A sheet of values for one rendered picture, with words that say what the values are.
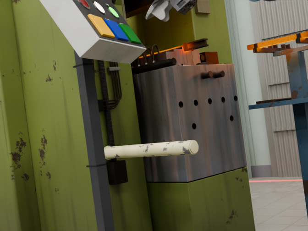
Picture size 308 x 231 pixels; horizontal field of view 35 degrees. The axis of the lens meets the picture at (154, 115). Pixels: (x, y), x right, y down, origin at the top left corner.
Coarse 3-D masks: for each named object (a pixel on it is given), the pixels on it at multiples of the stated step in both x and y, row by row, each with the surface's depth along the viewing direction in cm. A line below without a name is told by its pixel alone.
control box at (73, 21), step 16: (48, 0) 140; (64, 0) 138; (96, 0) 156; (64, 16) 138; (80, 16) 136; (112, 16) 158; (64, 32) 138; (80, 32) 136; (96, 32) 136; (80, 48) 137; (96, 48) 138; (112, 48) 146; (128, 48) 154; (144, 48) 164
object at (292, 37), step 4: (304, 32) 205; (288, 36) 210; (292, 36) 209; (296, 36) 208; (304, 36) 206; (268, 40) 217; (272, 40) 216; (276, 40) 214; (280, 40) 213; (284, 40) 212; (288, 40) 211; (292, 40) 211; (252, 44) 223; (260, 44) 220; (264, 44) 218; (268, 44) 217; (272, 44) 216; (248, 48) 224; (252, 48) 223
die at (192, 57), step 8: (176, 48) 202; (152, 56) 199; (160, 56) 196; (168, 56) 194; (176, 56) 198; (184, 56) 201; (192, 56) 204; (136, 64) 207; (144, 64) 203; (176, 64) 197; (184, 64) 200; (192, 64) 204
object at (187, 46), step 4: (196, 40) 196; (200, 40) 195; (204, 40) 194; (184, 44) 200; (188, 44) 200; (192, 44) 199; (196, 44) 197; (200, 44) 196; (204, 44) 194; (208, 44) 195; (172, 48) 206; (184, 48) 200; (188, 48) 200; (192, 48) 198; (196, 48) 198; (156, 52) 213; (160, 52) 211
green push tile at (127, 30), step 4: (120, 24) 157; (124, 28) 157; (128, 28) 161; (124, 32) 157; (128, 32) 158; (132, 32) 162; (128, 36) 157; (132, 36) 159; (136, 36) 163; (132, 40) 156; (136, 40) 159
